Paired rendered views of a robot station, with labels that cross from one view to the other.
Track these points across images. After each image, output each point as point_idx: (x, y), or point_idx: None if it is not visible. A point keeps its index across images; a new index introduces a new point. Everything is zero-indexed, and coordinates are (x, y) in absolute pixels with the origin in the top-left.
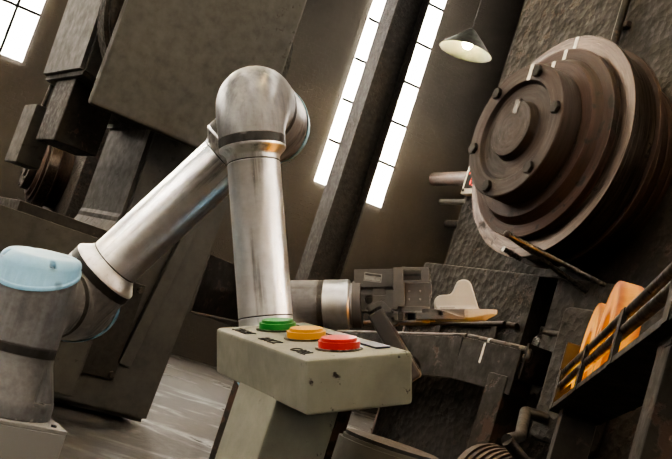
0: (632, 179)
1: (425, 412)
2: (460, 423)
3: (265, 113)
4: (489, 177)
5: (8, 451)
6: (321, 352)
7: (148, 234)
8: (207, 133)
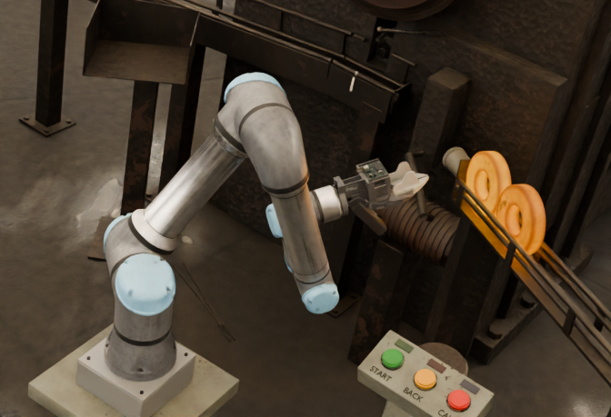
0: None
1: (280, 77)
2: (319, 96)
3: (300, 167)
4: None
5: (174, 385)
6: (456, 414)
7: (193, 213)
8: (219, 138)
